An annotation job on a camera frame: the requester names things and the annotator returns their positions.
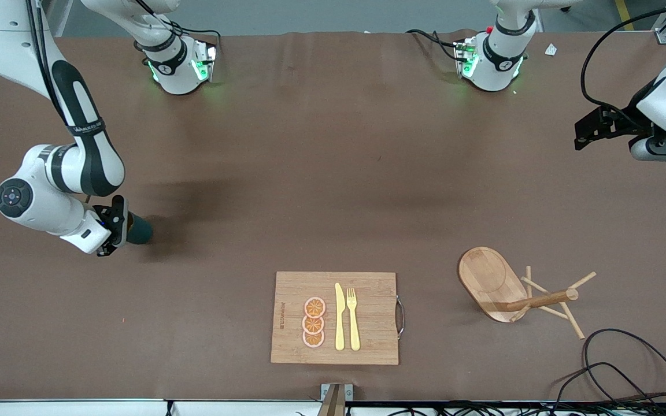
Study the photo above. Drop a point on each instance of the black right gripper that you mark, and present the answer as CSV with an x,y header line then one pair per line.
x,y
118,215

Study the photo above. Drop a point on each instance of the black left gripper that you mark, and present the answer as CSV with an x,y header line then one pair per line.
x,y
624,120

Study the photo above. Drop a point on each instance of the dark teal ribbed cup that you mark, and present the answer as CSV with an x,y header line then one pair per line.
x,y
141,230

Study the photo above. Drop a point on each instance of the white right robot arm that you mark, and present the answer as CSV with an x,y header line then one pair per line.
x,y
50,208

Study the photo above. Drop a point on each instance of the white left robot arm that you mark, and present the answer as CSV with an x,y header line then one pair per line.
x,y
498,63

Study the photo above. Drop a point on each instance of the white paper scrap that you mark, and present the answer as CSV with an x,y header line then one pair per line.
x,y
551,49

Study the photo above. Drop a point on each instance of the brown table cover sheet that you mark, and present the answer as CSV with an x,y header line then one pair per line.
x,y
194,318

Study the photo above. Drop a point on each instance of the wooden mug tree stand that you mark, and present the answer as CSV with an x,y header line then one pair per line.
x,y
486,277

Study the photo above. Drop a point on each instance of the yellow plastic knife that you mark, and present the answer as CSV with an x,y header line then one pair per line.
x,y
340,323

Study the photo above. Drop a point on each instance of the yellow plastic fork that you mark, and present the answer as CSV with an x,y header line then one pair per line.
x,y
354,329

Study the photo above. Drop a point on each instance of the bamboo cutting board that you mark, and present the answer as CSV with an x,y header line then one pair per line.
x,y
373,323

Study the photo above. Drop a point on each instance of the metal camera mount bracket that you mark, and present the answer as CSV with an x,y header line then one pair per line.
x,y
336,401

